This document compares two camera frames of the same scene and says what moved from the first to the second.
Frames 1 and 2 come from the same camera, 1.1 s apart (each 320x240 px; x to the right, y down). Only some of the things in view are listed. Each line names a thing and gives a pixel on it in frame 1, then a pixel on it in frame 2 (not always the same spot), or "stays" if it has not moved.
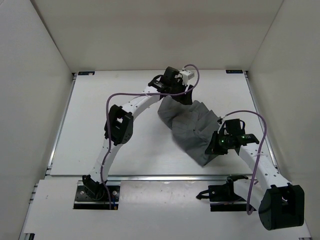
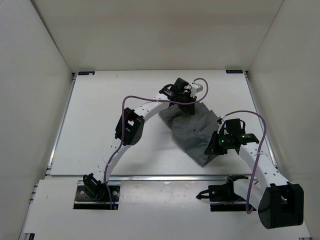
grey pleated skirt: (193, 126) stays
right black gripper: (213, 148) stays
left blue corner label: (84, 73) stays
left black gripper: (185, 99) → (189, 108)
